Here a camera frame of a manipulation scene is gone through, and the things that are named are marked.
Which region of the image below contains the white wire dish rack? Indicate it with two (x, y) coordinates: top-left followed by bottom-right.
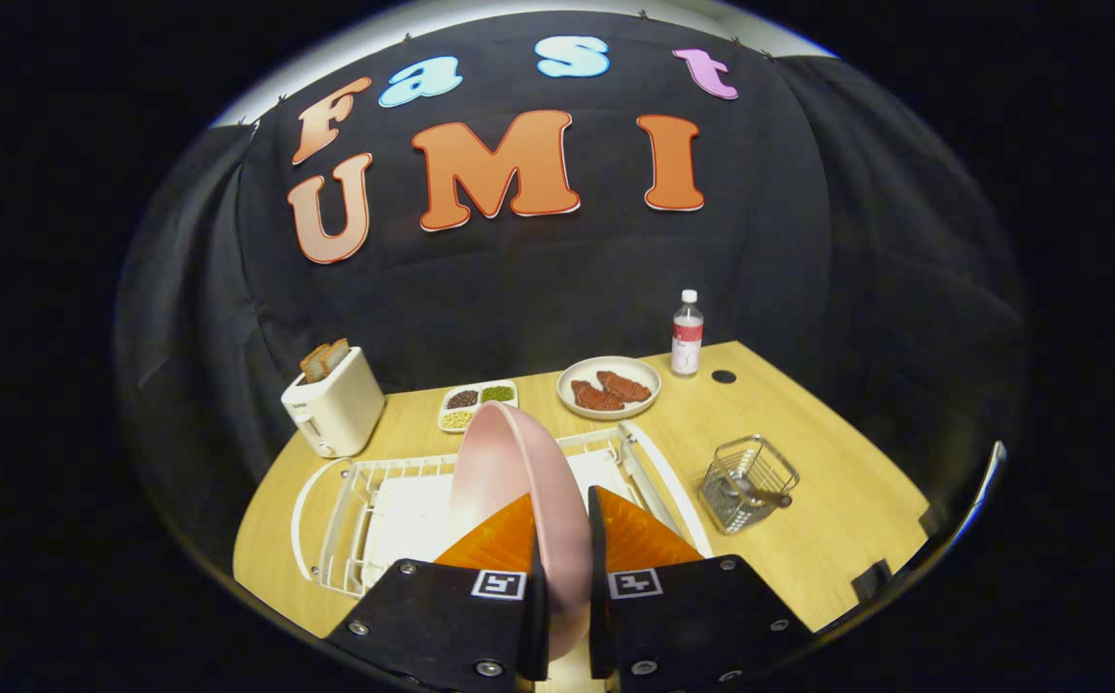
(290, 421), (714, 598)

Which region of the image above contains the silver wire basket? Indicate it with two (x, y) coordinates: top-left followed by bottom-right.
(699, 435), (800, 535)

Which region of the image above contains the white round meat plate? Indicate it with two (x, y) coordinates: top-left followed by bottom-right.
(557, 356), (662, 422)

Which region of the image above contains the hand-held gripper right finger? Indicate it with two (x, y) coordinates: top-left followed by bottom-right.
(588, 486), (814, 693)

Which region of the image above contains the pink plate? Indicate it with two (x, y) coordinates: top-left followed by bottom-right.
(449, 401), (595, 663)

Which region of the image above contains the dark metal spoon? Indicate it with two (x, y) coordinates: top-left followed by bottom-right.
(719, 478), (794, 509)

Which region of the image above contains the white divided bean dish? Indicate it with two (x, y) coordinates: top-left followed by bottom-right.
(437, 380), (520, 434)

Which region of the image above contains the black backdrop cloth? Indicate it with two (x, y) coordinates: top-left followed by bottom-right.
(115, 12), (1030, 578)

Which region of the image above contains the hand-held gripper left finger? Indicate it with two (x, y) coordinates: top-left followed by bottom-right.
(324, 493), (551, 693)

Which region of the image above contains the white drain tray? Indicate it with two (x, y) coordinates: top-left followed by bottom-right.
(365, 448), (635, 569)

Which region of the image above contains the red meat piece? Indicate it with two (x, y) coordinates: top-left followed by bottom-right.
(572, 379), (626, 413)
(596, 371), (653, 403)

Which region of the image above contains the white toaster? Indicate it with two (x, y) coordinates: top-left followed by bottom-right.
(280, 346), (387, 459)

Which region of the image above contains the clear bottle with red label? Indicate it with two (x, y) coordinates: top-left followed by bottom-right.
(670, 290), (705, 377)

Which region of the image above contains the black table clamp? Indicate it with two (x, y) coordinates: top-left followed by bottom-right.
(851, 558), (894, 603)

